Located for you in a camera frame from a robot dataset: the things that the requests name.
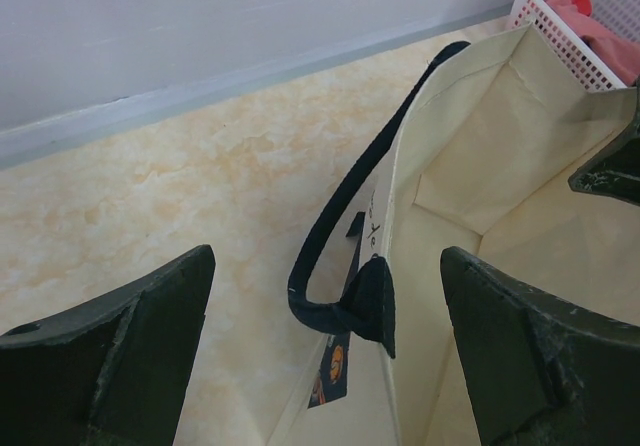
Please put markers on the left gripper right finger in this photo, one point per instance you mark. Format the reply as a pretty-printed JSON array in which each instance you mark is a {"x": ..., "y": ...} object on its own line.
[{"x": 539, "y": 370}]

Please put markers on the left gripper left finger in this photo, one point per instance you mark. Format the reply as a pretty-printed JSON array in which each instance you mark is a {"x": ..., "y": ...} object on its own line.
[{"x": 113, "y": 370}]

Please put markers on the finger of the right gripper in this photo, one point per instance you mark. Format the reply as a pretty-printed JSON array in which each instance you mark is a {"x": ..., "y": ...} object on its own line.
[{"x": 614, "y": 171}]

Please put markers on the beige canvas tote bag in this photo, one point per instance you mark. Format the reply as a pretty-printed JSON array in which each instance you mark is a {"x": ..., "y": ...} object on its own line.
[{"x": 478, "y": 156}]

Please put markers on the pink cloth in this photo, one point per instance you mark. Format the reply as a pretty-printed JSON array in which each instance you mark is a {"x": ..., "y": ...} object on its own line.
[{"x": 620, "y": 55}]

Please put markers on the red cloth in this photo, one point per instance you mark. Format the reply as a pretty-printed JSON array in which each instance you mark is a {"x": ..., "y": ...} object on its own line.
[{"x": 584, "y": 7}]

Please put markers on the white plastic basket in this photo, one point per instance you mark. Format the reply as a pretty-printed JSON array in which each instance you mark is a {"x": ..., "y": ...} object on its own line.
[{"x": 620, "y": 16}]

